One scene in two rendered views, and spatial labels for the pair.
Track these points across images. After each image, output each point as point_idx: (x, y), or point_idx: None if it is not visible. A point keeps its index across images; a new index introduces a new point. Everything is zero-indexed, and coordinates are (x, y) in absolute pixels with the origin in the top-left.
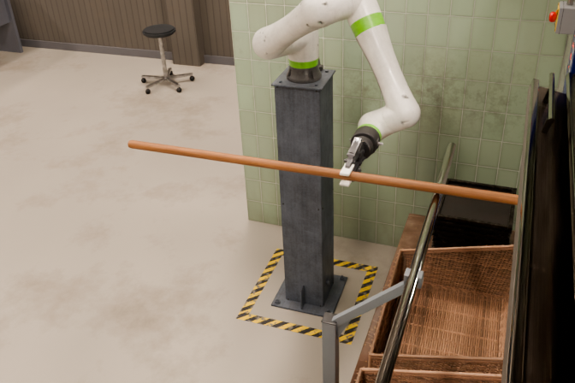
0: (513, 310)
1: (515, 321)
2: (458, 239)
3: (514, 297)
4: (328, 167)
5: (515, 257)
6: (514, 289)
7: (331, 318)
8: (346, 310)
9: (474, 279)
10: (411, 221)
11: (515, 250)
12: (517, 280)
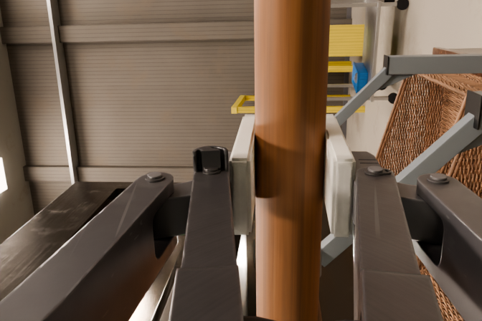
0: (181, 253)
1: (181, 247)
2: None
3: (178, 260)
4: (256, 24)
5: (170, 294)
6: (177, 266)
7: (471, 112)
8: (436, 145)
9: None
10: None
11: (168, 302)
12: (171, 271)
